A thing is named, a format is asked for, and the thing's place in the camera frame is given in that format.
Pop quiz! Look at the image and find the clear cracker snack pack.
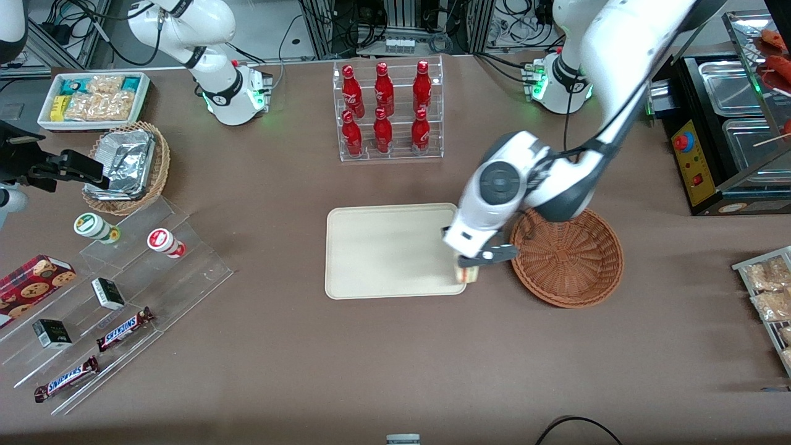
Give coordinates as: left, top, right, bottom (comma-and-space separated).
87, 74, 125, 95
64, 91, 135, 122

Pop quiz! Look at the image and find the aluminium foil container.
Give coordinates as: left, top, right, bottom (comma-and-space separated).
83, 182, 146, 200
83, 129, 156, 192

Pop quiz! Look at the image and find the black background cable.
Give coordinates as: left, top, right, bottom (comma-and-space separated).
93, 0, 163, 67

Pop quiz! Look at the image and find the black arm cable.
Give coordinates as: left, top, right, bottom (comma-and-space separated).
561, 105, 597, 163

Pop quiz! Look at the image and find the black food warmer machine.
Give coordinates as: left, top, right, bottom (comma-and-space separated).
648, 9, 791, 217

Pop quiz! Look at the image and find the red strawberry yogurt cup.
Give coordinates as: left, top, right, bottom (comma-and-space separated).
146, 228, 187, 259

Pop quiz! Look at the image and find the Snickers chocolate bar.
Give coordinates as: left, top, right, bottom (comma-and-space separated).
96, 307, 155, 353
34, 355, 99, 404

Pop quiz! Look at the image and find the stainless steel food pan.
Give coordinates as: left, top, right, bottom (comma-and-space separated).
697, 60, 764, 116
722, 117, 791, 172

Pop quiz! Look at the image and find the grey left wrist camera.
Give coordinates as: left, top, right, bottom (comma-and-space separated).
479, 244, 520, 265

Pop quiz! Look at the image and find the red cola bottle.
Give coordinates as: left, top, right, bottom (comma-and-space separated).
341, 64, 365, 119
411, 108, 431, 153
374, 62, 395, 117
373, 108, 394, 154
412, 60, 433, 115
342, 110, 364, 157

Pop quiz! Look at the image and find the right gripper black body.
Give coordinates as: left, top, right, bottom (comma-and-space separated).
0, 145, 62, 193

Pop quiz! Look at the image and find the white snack bin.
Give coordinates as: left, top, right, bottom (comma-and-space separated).
37, 71, 152, 134

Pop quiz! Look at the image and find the light woven wicker basket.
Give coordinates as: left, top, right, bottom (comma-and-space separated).
82, 121, 171, 216

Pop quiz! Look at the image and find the brown woven round basket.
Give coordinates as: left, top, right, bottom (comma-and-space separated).
510, 207, 624, 309

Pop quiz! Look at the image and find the grey snack display tray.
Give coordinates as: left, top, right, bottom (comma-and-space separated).
732, 246, 791, 379

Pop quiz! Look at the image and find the aluminium frame post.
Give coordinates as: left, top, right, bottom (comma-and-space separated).
300, 0, 337, 61
460, 0, 495, 56

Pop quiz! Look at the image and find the clear acrylic stepped shelf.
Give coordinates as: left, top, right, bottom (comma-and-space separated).
0, 197, 234, 416

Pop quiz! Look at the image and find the red plaid cookie box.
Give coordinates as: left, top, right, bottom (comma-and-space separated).
0, 254, 77, 328

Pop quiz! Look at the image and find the green sunflower yogurt cup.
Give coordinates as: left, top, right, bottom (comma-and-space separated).
74, 212, 121, 244

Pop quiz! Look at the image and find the small black carton box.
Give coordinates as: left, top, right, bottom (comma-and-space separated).
32, 319, 73, 350
91, 278, 126, 311

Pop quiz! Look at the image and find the cream rectangular plastic tray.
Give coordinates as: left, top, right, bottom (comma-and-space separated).
325, 203, 468, 300

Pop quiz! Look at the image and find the clear acrylic bottle rack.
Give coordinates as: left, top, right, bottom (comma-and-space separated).
332, 56, 444, 163

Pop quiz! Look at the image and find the black floor cable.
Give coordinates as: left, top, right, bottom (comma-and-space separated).
535, 416, 624, 445

